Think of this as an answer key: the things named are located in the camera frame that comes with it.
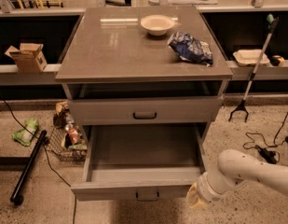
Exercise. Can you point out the small cardboard box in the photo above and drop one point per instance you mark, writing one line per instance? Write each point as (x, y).
(29, 57)

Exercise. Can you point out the green snack bag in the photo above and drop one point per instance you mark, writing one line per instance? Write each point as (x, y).
(25, 135)

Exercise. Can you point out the wire basket with snacks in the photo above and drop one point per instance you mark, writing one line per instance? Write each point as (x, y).
(59, 142)

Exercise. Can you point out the white paper bowl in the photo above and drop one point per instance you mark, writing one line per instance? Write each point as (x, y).
(157, 24)

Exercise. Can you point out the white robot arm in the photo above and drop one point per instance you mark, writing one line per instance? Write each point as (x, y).
(233, 170)

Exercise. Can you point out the grey drawer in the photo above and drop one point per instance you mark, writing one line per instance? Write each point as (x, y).
(141, 162)
(144, 111)

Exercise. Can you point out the blue crumpled chip bag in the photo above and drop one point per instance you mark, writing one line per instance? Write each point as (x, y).
(190, 49)

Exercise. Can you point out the black tube on floor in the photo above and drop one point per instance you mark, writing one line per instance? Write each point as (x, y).
(16, 196)

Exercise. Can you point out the red soda can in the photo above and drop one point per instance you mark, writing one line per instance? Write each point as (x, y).
(74, 135)

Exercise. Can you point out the grey top drawer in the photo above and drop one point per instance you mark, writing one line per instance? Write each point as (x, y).
(144, 111)

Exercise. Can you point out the reacher grabber stick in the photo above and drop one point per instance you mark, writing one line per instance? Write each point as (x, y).
(272, 24)

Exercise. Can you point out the yellow tape measure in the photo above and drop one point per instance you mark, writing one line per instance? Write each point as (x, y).
(277, 60)

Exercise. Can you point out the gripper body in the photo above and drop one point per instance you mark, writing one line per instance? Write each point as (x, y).
(204, 184)

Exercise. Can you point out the grey drawer cabinet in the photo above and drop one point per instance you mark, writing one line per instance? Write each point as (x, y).
(113, 57)

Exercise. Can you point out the white takeout clamshell container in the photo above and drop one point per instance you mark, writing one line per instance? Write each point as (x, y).
(247, 57)

